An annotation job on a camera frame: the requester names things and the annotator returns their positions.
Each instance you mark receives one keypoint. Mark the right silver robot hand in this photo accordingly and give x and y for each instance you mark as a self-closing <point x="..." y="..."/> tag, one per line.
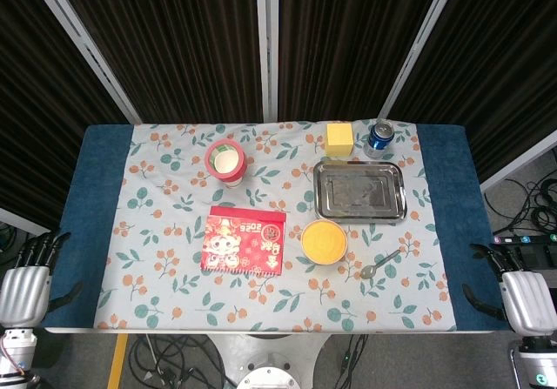
<point x="526" y="302"/>

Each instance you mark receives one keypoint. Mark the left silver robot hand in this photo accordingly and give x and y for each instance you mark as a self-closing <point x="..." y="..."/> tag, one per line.
<point x="24" y="295"/>

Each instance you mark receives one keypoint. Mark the translucent grey plastic spoon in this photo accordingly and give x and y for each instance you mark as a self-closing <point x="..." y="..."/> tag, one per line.
<point x="369" y="271"/>

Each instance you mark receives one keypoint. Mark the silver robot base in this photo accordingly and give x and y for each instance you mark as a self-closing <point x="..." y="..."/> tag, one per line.
<point x="265" y="376"/>

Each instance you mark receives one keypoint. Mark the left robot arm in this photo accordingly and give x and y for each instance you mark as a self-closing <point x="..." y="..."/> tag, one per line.
<point x="15" y="350"/>

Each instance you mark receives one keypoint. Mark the stainless steel tray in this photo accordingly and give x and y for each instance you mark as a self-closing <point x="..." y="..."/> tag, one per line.
<point x="359" y="191"/>

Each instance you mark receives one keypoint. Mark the orange bowl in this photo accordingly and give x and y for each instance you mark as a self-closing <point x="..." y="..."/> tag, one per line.
<point x="324" y="241"/>

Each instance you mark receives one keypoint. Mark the black power strip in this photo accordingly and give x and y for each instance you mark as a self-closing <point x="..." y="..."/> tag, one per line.
<point x="522" y="239"/>

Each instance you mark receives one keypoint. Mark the yellow floor tape strip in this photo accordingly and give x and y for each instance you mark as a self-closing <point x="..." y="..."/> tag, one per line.
<point x="117" y="363"/>

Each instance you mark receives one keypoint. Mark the blue table cover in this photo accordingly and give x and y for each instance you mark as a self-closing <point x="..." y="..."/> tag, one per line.
<point x="100" y="180"/>

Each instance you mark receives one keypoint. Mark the floral fruit print tablecloth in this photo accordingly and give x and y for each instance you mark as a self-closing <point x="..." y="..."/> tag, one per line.
<point x="165" y="215"/>

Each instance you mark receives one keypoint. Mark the dark corrugated screen panel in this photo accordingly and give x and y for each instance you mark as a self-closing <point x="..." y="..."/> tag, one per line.
<point x="348" y="45"/>
<point x="35" y="102"/>
<point x="500" y="58"/>
<point x="174" y="45"/>

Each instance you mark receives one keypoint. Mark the blue soda can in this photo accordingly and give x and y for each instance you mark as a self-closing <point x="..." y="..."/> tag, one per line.
<point x="379" y="141"/>

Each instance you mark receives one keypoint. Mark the red 2026 spiral calendar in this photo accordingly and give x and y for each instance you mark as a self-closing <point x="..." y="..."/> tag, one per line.
<point x="243" y="243"/>

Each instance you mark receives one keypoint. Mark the red tape roll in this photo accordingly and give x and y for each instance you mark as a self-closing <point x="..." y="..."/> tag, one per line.
<point x="237" y="171"/>

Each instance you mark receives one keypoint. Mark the yellow foam cube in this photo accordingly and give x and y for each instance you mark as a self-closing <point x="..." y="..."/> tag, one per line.
<point x="339" y="138"/>

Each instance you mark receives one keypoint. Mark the white screen frame post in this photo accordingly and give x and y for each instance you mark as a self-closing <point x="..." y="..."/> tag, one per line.
<point x="22" y="223"/>
<point x="87" y="49"/>
<point x="266" y="45"/>
<point x="518" y="167"/>
<point x="413" y="45"/>

